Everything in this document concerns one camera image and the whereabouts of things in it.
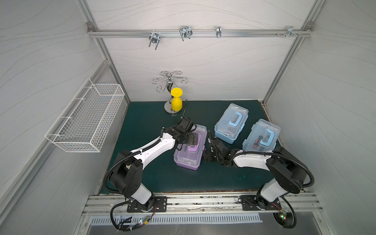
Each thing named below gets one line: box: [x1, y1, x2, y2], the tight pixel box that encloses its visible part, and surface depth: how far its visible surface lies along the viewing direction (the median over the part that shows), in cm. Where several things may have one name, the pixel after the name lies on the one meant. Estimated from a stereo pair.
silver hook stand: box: [151, 70, 189, 115], surface depth 97 cm
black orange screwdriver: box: [253, 135, 263, 149], surface depth 87 cm
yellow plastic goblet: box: [170, 87, 184, 112], surface depth 92 cm
